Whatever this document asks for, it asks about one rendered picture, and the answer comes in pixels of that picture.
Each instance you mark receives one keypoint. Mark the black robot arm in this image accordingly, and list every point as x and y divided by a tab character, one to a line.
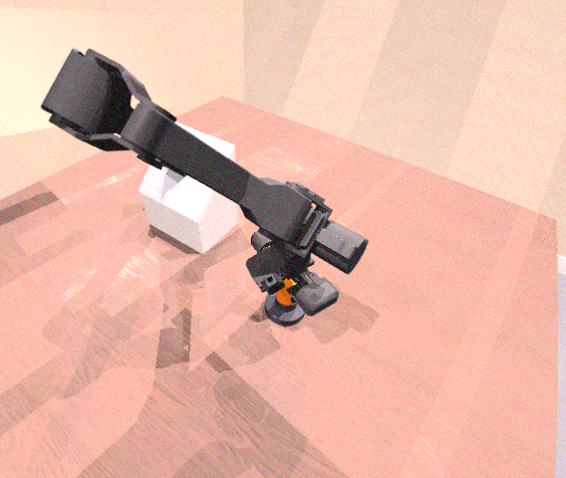
90	99

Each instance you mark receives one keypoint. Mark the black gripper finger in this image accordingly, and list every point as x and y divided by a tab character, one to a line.
292	292

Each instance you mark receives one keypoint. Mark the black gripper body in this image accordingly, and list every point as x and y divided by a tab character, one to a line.
315	294

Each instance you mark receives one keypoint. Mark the orange knob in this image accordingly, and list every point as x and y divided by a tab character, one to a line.
283	296

